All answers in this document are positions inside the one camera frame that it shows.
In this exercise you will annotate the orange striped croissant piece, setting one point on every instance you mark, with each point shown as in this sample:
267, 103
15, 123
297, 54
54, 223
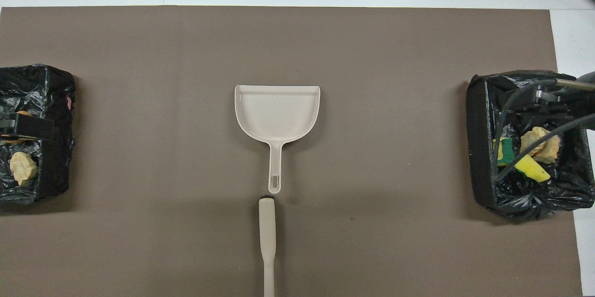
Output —
23, 167

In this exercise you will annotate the golden brown bread roll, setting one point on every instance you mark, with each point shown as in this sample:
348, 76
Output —
11, 140

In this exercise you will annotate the beige hand brush black bristles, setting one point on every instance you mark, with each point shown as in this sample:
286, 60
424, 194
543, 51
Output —
267, 232

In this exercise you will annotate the brown paper table mat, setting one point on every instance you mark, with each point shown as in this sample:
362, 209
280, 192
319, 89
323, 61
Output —
372, 32

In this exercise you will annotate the pale beige foam chunk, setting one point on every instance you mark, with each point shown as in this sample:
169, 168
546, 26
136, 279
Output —
553, 150
532, 141

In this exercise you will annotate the black bag lined bin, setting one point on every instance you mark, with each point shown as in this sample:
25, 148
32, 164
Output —
56, 92
479, 148

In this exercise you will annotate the beige plastic dustpan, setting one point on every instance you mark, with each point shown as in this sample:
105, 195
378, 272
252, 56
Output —
276, 115

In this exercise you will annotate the notched yellow green-backed sponge piece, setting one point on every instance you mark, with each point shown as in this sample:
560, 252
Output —
532, 169

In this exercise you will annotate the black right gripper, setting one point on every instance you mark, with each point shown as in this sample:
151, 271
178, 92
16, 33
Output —
571, 104

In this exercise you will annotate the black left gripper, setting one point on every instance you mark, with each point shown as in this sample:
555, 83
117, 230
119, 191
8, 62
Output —
7, 126

